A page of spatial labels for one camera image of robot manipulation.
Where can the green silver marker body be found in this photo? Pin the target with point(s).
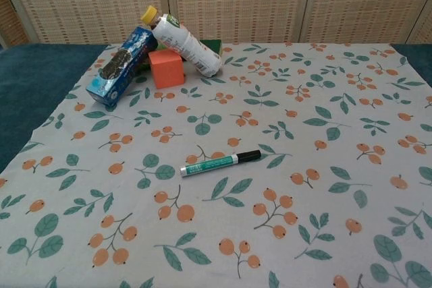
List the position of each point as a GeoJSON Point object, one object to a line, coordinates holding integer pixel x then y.
{"type": "Point", "coordinates": [209, 166]}

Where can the black marker cap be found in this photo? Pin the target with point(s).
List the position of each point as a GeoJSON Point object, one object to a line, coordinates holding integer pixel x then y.
{"type": "Point", "coordinates": [249, 155]}

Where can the white bottle with yellow cap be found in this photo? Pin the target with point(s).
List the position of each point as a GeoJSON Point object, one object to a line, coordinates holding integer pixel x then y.
{"type": "Point", "coordinates": [185, 45]}

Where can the orange foam cube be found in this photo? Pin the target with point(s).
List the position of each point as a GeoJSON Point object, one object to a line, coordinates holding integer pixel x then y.
{"type": "Point", "coordinates": [167, 70]}

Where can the green scouring sponge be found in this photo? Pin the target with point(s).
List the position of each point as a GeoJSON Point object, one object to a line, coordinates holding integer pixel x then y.
{"type": "Point", "coordinates": [213, 47]}

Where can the floral fruit print tablecloth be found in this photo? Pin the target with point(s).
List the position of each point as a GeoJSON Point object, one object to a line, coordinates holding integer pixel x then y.
{"type": "Point", "coordinates": [236, 220]}

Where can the blue cookie box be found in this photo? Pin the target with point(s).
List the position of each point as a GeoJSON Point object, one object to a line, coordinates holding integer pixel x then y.
{"type": "Point", "coordinates": [118, 65]}

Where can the woven bamboo folding screen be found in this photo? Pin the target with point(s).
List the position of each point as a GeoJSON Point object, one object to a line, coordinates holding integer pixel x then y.
{"type": "Point", "coordinates": [236, 1]}

